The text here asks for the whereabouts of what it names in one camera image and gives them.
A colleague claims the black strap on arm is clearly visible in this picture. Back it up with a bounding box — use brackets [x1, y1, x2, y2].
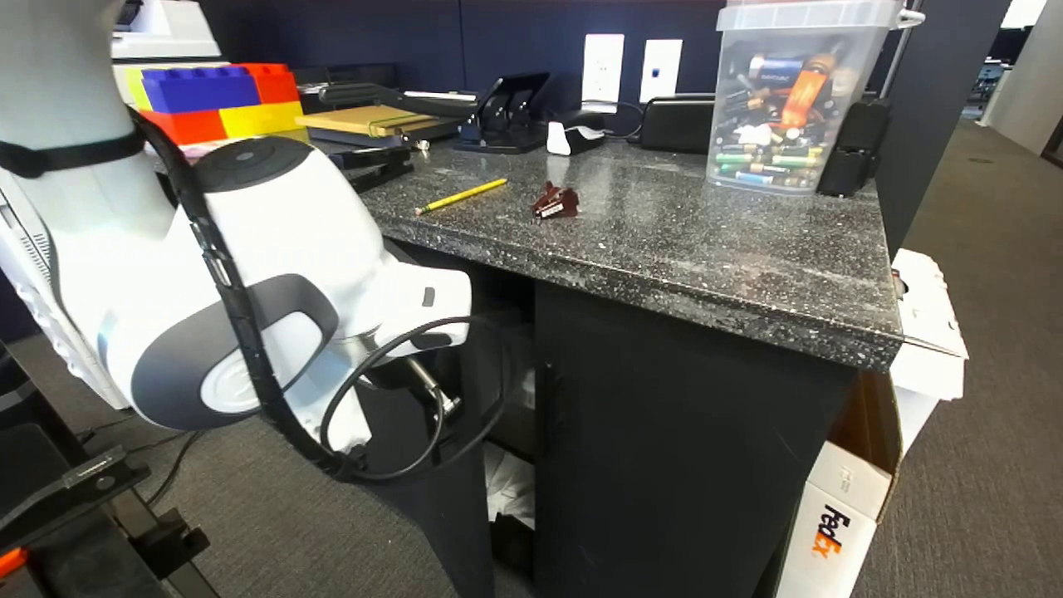
[0, 125, 151, 184]

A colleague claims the orange toy inside bin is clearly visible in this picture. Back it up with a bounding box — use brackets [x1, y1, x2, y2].
[777, 46, 840, 141]

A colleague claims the orange toy building block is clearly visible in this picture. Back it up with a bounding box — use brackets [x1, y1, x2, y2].
[151, 105, 230, 151]

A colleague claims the white paper inside cabinet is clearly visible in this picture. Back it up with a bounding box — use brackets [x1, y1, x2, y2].
[483, 439, 543, 534]

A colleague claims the red toy building block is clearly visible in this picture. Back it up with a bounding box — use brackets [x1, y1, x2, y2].
[238, 59, 301, 109]

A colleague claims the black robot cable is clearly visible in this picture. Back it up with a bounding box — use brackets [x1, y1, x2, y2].
[127, 105, 514, 486]

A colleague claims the blue toy building block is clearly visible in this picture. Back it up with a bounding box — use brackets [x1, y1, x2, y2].
[140, 62, 265, 118]

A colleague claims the black stapler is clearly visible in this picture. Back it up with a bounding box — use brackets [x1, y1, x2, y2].
[327, 135, 423, 194]

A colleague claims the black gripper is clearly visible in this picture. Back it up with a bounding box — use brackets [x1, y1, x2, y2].
[369, 332, 471, 393]

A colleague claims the yellow toy building block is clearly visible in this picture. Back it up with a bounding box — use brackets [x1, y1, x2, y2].
[215, 99, 309, 144]

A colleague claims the clear plastic storage bin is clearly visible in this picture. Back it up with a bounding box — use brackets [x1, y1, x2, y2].
[705, 0, 908, 201]

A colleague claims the black handheld device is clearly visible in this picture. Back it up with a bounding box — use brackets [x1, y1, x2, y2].
[817, 94, 893, 201]

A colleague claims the black cabinet with granite top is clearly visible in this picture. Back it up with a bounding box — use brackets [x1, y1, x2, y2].
[357, 129, 908, 598]

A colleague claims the yellow pencil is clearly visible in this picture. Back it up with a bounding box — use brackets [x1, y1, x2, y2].
[413, 173, 511, 219]

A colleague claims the small white wall plate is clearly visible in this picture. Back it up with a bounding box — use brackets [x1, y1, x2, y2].
[638, 38, 689, 105]

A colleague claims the white tape dispenser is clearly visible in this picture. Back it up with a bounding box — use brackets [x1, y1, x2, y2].
[543, 118, 610, 161]

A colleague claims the black floor cable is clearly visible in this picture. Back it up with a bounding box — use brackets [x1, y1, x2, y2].
[140, 428, 205, 507]

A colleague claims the tall white wall plate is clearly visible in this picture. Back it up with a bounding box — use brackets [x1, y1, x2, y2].
[577, 29, 627, 109]

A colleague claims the black desk tray box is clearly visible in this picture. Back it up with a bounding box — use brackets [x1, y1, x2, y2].
[636, 94, 717, 155]

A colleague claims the black metal stand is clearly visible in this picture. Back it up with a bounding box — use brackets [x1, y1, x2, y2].
[0, 349, 223, 598]

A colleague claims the dark red binder clip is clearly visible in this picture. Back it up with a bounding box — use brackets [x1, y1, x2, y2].
[528, 178, 585, 222]

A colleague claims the black paper tray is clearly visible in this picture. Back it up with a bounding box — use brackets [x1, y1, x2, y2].
[296, 77, 408, 118]

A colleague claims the white FedEx cardboard box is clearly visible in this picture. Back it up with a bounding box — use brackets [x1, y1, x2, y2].
[770, 246, 974, 598]

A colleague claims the black cabinet door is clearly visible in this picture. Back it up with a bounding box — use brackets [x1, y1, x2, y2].
[533, 279, 857, 598]
[357, 363, 497, 598]

